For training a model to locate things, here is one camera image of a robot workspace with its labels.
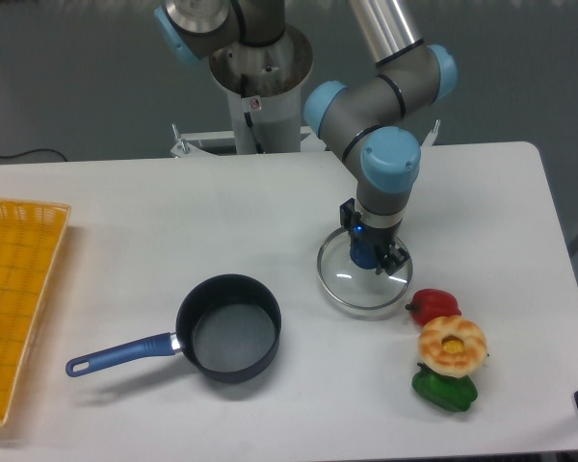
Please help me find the black cable on floor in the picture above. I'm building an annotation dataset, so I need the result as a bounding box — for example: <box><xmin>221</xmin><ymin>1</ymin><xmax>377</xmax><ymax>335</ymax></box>
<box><xmin>0</xmin><ymin>148</ymin><xmax>69</xmax><ymax>163</ymax></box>

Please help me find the right white table bracket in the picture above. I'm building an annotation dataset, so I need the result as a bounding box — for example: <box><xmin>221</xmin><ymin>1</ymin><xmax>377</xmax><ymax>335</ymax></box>
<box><xmin>421</xmin><ymin>118</ymin><xmax>441</xmax><ymax>148</ymax></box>

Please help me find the white table bracket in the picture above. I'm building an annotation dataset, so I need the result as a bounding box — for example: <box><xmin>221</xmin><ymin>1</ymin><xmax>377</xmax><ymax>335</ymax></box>
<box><xmin>421</xmin><ymin>118</ymin><xmax>441</xmax><ymax>148</ymax></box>
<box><xmin>171</xmin><ymin>123</ymin><xmax>195</xmax><ymax>158</ymax></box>

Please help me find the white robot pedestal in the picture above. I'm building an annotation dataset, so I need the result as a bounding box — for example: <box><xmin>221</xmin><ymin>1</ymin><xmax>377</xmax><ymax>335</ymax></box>
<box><xmin>209</xmin><ymin>25</ymin><xmax>313</xmax><ymax>154</ymax></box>

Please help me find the red toy bell pepper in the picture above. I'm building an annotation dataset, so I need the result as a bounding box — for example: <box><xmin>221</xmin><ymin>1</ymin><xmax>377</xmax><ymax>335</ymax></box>
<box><xmin>406</xmin><ymin>289</ymin><xmax>461</xmax><ymax>326</ymax></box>

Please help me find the left white table bracket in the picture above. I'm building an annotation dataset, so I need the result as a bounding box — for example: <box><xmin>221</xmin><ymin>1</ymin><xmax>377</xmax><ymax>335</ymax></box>
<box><xmin>171</xmin><ymin>123</ymin><xmax>195</xmax><ymax>158</ymax></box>

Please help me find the green toy bell pepper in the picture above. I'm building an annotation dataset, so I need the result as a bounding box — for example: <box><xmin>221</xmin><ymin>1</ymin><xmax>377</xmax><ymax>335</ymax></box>
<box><xmin>411</xmin><ymin>363</ymin><xmax>479</xmax><ymax>412</ymax></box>

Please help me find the toy bread ring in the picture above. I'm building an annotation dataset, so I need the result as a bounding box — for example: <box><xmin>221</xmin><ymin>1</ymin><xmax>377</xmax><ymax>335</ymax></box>
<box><xmin>417</xmin><ymin>315</ymin><xmax>489</xmax><ymax>378</ymax></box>

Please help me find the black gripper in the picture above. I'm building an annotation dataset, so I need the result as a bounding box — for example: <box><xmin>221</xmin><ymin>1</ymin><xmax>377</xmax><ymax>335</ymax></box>
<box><xmin>339</xmin><ymin>198</ymin><xmax>409</xmax><ymax>275</ymax></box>

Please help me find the dark blue saucepan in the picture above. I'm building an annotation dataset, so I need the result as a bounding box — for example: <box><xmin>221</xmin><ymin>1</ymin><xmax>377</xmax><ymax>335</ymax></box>
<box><xmin>66</xmin><ymin>274</ymin><xmax>282</xmax><ymax>383</ymax></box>

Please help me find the yellow plastic basket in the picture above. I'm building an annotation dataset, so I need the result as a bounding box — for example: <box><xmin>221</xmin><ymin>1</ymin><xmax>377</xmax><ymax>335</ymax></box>
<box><xmin>0</xmin><ymin>197</ymin><xmax>71</xmax><ymax>426</ymax></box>

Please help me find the glass lid blue knob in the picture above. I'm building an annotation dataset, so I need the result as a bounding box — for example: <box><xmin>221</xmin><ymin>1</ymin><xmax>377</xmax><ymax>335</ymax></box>
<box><xmin>317</xmin><ymin>228</ymin><xmax>413</xmax><ymax>316</ymax></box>

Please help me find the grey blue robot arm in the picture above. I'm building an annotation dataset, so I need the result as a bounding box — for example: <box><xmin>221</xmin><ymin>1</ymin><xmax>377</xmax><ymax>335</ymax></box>
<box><xmin>154</xmin><ymin>1</ymin><xmax>458</xmax><ymax>274</ymax></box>

